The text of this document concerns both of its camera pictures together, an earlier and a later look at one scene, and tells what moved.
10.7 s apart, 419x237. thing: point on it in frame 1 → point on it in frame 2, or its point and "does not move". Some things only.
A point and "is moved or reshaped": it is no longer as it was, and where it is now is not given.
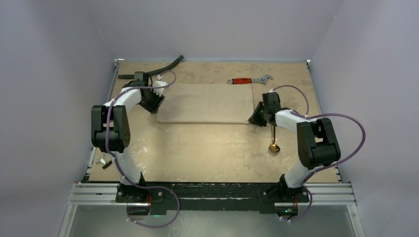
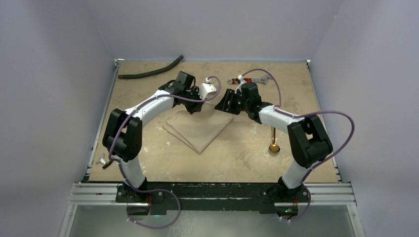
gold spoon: (273, 147) does not move
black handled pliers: (106, 165) does not move
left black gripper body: (152, 102) → (191, 106)
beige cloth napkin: (206, 103) is moved or reshaped
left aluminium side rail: (87, 174) does not move
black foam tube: (155, 72) does not move
